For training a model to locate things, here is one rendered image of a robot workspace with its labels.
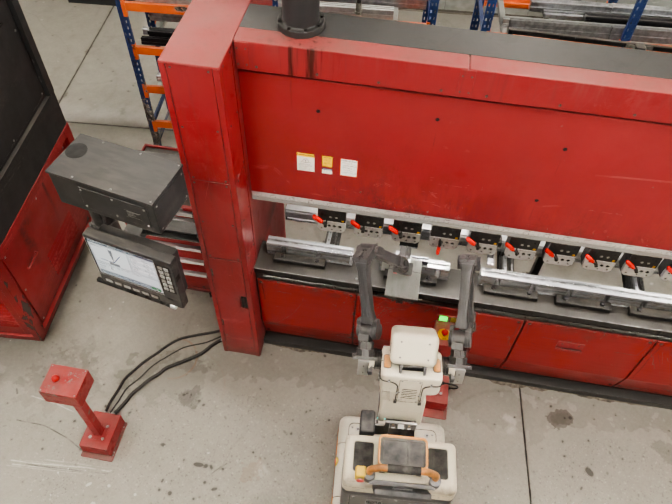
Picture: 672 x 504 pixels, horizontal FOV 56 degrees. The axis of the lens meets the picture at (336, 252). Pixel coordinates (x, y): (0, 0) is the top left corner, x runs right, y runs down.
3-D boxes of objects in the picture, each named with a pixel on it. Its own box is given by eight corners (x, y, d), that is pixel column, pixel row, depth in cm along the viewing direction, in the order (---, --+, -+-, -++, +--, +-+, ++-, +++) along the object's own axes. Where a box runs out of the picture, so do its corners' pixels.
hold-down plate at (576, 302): (554, 304, 349) (556, 301, 347) (554, 296, 353) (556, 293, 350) (609, 313, 347) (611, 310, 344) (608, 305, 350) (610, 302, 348)
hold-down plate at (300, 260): (273, 261, 362) (273, 258, 360) (275, 254, 366) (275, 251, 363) (324, 269, 360) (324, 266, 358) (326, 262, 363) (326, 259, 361)
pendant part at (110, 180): (98, 288, 321) (42, 169, 254) (125, 253, 335) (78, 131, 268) (186, 320, 311) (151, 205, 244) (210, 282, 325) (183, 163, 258)
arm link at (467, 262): (456, 250, 294) (478, 252, 291) (459, 253, 307) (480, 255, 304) (447, 346, 290) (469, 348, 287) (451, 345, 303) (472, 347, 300)
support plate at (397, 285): (384, 295, 336) (384, 294, 335) (390, 257, 352) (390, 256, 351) (417, 300, 335) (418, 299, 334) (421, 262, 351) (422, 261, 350)
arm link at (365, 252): (347, 250, 280) (368, 252, 275) (360, 241, 291) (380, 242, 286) (356, 340, 294) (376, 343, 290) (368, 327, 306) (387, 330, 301)
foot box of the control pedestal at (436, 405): (414, 415, 400) (417, 407, 390) (418, 379, 415) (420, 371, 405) (446, 420, 398) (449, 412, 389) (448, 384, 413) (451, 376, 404)
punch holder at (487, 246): (465, 251, 333) (471, 231, 320) (466, 239, 338) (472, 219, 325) (494, 255, 331) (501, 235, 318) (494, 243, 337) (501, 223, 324)
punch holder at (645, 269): (619, 274, 326) (632, 254, 313) (617, 261, 331) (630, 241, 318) (649, 278, 325) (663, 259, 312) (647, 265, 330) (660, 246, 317)
